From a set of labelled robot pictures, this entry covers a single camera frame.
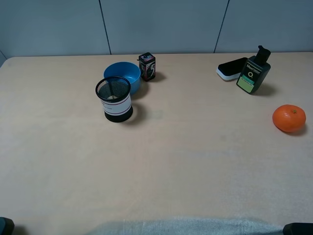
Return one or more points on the orange mandarin fruit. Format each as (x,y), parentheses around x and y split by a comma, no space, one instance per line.
(289,118)

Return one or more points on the black object bottom right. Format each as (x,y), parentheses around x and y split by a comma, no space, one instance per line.
(298,229)

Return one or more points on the black object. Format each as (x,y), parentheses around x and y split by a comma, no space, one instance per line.
(6,226)
(298,229)

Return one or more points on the black object bottom left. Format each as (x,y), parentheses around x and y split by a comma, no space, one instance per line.
(6,226)

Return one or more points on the black mesh pen cup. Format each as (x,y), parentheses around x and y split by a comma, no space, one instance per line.
(114,94)

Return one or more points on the blue plastic bowl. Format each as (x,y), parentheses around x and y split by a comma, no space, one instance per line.
(127,70)

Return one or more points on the black gum box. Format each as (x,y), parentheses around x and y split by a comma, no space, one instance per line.
(147,65)

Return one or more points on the black white board eraser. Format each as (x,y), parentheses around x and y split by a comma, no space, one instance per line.
(231,70)

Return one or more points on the dark green pump bottle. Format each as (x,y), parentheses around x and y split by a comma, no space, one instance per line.
(254,71)

